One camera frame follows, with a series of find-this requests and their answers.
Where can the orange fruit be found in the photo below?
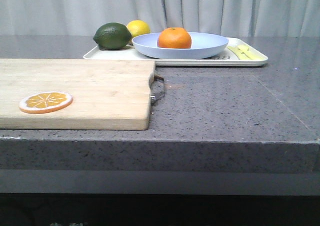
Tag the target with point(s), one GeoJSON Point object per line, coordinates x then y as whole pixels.
{"type": "Point", "coordinates": [174, 37]}

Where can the light blue plate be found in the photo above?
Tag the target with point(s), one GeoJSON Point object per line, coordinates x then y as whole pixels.
{"type": "Point", "coordinates": [203, 45]}

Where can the cream white tray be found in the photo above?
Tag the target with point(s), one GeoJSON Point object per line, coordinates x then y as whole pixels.
{"type": "Point", "coordinates": [225, 59]}

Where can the yellow print on tray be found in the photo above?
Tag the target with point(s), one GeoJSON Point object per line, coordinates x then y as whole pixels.
{"type": "Point", "coordinates": [243, 53]}

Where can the wooden cutting board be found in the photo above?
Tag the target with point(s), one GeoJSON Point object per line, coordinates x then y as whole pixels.
{"type": "Point", "coordinates": [107, 94]}

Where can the yellow lemon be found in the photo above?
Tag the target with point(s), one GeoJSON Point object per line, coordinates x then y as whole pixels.
{"type": "Point", "coordinates": [136, 28]}

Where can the green lime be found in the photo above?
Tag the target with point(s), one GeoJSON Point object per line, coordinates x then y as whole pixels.
{"type": "Point", "coordinates": [112, 36]}

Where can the orange slice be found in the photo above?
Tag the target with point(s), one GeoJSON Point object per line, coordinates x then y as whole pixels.
{"type": "Point", "coordinates": [45, 102]}

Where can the grey curtain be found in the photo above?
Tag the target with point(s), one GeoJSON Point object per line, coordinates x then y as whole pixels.
{"type": "Point", "coordinates": [295, 18]}

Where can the metal cutting board handle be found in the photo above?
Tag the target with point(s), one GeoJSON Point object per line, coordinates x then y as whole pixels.
{"type": "Point", "coordinates": [157, 88]}

